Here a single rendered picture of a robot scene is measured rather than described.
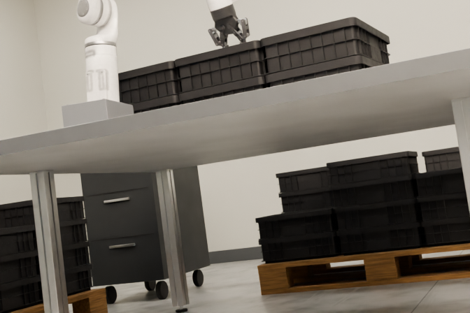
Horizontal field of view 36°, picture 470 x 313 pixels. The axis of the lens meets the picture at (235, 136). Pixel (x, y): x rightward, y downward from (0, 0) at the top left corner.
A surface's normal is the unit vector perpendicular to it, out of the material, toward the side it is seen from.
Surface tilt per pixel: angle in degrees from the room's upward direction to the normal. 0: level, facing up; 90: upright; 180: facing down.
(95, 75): 87
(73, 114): 90
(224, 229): 90
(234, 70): 90
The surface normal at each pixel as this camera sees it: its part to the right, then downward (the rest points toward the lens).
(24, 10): 0.91, -0.16
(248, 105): -0.38, -0.04
